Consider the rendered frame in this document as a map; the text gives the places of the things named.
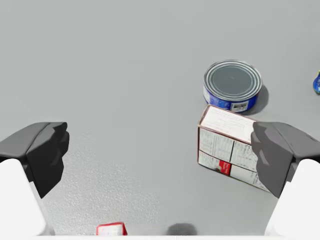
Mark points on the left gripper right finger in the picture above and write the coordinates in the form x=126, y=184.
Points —
x=280, y=155

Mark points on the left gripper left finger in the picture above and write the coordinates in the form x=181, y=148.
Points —
x=37, y=160

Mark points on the red and white carton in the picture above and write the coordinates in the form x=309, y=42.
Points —
x=222, y=142

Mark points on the green and blue rectangular can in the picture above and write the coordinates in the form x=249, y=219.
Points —
x=317, y=83

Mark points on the blue flat can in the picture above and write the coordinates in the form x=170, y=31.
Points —
x=231, y=82

